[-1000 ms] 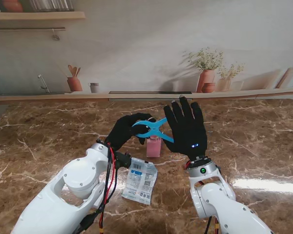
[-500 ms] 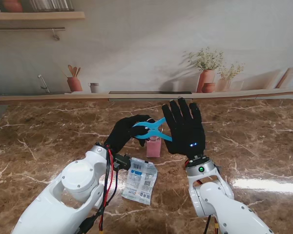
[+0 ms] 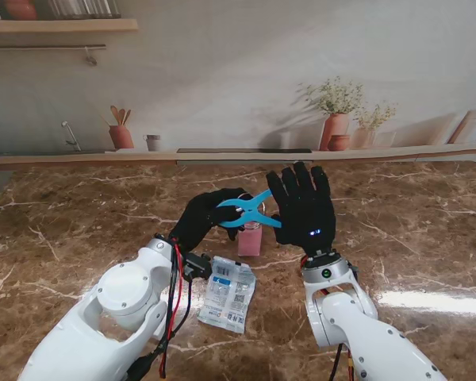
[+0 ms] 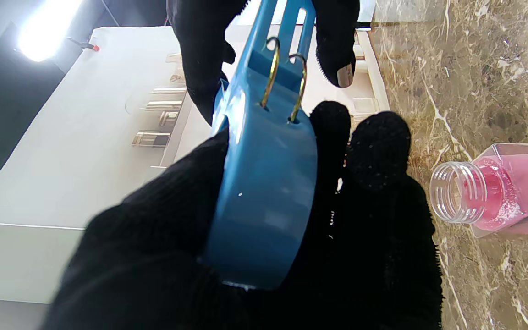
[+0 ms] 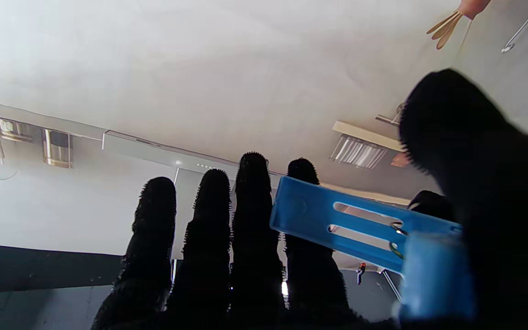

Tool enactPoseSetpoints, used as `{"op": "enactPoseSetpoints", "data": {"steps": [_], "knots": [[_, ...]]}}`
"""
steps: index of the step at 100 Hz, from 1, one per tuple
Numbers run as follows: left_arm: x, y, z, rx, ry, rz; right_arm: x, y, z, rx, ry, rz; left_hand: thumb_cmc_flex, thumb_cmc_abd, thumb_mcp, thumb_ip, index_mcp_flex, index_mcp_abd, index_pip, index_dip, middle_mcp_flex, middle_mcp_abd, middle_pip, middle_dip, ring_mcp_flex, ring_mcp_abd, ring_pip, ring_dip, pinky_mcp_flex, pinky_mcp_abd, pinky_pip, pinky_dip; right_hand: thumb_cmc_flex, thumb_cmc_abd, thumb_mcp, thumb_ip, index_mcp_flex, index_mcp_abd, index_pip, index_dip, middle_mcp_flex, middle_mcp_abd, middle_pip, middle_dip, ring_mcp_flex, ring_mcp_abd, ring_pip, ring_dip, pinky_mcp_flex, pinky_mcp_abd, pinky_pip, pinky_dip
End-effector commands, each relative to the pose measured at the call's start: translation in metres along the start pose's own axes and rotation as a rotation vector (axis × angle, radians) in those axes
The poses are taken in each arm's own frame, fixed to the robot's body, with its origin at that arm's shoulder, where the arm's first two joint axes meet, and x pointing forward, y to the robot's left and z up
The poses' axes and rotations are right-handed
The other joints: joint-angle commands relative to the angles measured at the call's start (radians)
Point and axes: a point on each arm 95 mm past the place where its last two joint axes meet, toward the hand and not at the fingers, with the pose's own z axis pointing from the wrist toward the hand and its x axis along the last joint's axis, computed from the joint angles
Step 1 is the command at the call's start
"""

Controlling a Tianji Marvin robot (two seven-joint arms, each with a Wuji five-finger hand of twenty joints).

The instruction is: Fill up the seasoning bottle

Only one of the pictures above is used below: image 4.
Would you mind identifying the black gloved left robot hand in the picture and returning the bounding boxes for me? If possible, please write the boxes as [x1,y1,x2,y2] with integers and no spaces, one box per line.
[42,101,444,330]

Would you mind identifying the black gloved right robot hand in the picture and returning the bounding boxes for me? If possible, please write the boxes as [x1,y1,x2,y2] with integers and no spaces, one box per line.
[167,0,361,125]

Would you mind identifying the blue plastic bag clip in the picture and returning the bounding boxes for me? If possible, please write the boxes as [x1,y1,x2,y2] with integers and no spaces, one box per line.
[200,0,318,290]

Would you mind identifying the clear square bottle pink seasoning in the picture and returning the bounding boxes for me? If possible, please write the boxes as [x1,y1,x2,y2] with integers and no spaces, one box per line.
[430,143,528,239]

